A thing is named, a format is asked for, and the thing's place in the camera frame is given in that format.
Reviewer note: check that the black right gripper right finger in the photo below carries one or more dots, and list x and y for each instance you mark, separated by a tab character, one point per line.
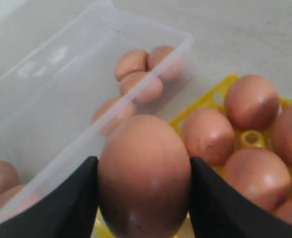
219	211

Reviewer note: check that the clear plastic container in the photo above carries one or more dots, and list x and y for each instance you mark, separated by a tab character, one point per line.
48	99

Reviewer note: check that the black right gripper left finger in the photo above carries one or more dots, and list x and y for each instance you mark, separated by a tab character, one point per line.
67	212

